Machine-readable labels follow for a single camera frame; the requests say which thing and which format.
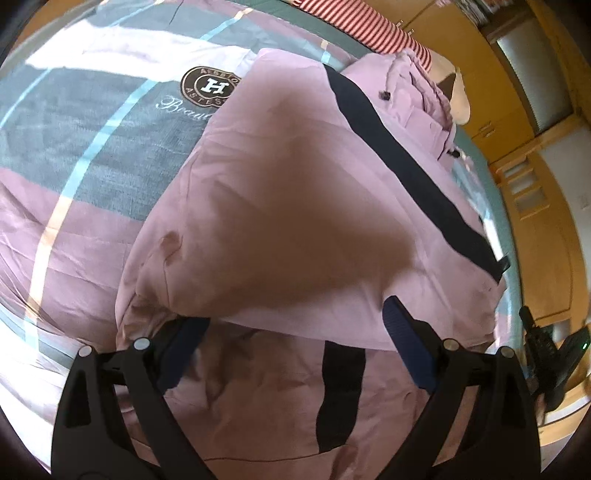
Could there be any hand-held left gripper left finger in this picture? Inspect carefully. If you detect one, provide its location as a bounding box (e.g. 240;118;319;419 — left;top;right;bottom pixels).
53;318;223;480

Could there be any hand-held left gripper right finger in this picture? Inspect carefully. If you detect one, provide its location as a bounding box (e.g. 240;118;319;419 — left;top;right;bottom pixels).
382;295;541;480

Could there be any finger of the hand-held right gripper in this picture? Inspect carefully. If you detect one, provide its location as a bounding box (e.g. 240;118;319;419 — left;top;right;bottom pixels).
518;305;561;398

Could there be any pink jacket with black stripe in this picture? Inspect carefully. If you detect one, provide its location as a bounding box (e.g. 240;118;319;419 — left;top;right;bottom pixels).
113;46;509;480

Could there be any wooden slotted footboard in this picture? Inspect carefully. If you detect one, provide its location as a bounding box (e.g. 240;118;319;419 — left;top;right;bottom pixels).
492;150;591;328

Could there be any plaid printed blanket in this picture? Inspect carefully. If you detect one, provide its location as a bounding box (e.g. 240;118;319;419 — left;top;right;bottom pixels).
0;0;522;462

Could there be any frosted ribbed glass panel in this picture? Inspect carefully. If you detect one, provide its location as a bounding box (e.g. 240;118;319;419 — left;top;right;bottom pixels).
495;22;574;136

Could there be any wooden cabinet row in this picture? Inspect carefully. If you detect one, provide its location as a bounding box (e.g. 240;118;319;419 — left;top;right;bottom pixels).
369;0;580;162

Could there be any striped long plush toy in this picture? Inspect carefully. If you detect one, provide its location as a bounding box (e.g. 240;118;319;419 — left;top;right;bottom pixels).
291;0;472;126

